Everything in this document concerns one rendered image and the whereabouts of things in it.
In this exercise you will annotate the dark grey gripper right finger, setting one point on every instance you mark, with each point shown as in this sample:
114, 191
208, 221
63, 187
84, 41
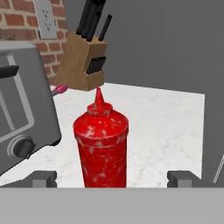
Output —
180, 176

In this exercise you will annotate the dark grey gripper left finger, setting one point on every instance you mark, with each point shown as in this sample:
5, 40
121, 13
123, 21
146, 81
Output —
43, 176

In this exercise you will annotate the white wall socket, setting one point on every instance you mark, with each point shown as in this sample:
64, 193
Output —
45, 18

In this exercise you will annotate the red condiment bottle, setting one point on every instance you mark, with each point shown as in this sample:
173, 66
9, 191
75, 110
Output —
101, 140

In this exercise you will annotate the grey toaster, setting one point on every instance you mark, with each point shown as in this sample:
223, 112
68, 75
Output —
20, 110

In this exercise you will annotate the wooden knife block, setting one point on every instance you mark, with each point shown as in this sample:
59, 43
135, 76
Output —
80, 58

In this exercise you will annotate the thin metal rod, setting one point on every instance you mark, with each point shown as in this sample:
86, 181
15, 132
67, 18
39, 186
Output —
218, 169

